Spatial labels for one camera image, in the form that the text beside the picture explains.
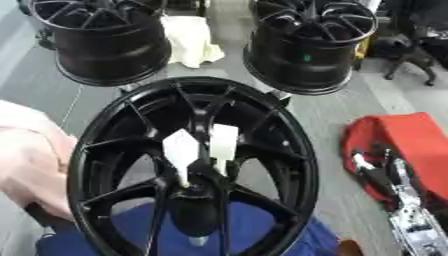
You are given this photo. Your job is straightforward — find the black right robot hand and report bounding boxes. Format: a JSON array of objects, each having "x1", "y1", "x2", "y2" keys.
[{"x1": 348, "y1": 146, "x2": 413, "y2": 210}]

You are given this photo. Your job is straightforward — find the black wheel rim, green dot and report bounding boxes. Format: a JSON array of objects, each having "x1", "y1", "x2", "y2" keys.
[{"x1": 241, "y1": 0, "x2": 380, "y2": 97}]

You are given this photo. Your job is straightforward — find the white pin, rectangular head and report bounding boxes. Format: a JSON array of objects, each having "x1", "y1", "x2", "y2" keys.
[{"x1": 208, "y1": 123, "x2": 242, "y2": 177}]

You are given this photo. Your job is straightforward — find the black spoked wheel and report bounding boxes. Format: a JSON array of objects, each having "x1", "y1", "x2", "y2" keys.
[{"x1": 64, "y1": 76, "x2": 322, "y2": 256}]

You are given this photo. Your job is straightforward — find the red cloth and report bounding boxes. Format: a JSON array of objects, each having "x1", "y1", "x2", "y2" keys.
[{"x1": 339, "y1": 111, "x2": 448, "y2": 212}]

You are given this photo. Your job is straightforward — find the black chair base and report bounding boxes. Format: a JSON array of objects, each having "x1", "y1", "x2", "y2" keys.
[{"x1": 371, "y1": 32, "x2": 441, "y2": 87}]

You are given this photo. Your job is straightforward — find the cream white cloth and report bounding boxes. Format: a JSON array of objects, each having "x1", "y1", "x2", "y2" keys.
[{"x1": 159, "y1": 14, "x2": 228, "y2": 70}]

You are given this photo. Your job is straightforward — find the person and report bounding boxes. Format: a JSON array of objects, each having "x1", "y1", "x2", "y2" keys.
[{"x1": 0, "y1": 99, "x2": 81, "y2": 222}]

